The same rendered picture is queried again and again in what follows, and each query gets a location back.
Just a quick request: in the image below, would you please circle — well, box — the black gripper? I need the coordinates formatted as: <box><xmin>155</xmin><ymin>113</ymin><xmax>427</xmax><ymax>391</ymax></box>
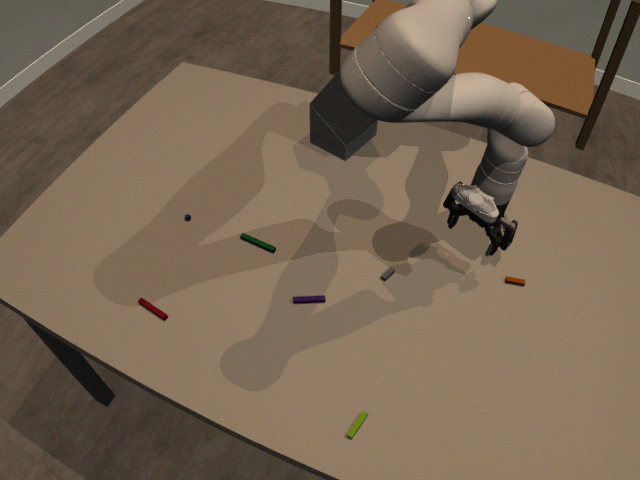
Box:
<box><xmin>443</xmin><ymin>191</ymin><xmax>518</xmax><ymax>256</ymax></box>

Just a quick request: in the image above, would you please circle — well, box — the red rod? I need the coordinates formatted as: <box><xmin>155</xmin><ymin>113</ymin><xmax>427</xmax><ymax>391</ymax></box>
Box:
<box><xmin>138</xmin><ymin>298</ymin><xmax>168</xmax><ymax>321</ymax></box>

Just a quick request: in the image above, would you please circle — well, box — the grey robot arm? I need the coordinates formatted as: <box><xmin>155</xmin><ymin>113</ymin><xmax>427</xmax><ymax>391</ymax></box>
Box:
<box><xmin>340</xmin><ymin>0</ymin><xmax>555</xmax><ymax>223</ymax></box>

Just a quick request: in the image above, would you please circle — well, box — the purple rod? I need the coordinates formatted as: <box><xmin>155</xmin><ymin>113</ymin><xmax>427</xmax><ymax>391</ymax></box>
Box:
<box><xmin>293</xmin><ymin>295</ymin><xmax>325</xmax><ymax>304</ymax></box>

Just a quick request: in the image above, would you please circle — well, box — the orange rod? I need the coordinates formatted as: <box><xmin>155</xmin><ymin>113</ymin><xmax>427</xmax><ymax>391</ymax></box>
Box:
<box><xmin>505</xmin><ymin>277</ymin><xmax>525</xmax><ymax>286</ymax></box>

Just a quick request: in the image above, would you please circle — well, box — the grey rod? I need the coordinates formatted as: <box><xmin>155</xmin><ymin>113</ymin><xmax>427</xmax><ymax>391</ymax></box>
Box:
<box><xmin>381</xmin><ymin>267</ymin><xmax>395</xmax><ymax>281</ymax></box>

